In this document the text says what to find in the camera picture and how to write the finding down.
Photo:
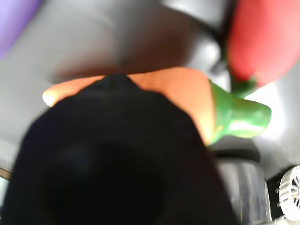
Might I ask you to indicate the orange toy carrot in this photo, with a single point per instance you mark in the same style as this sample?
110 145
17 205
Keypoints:
175 89

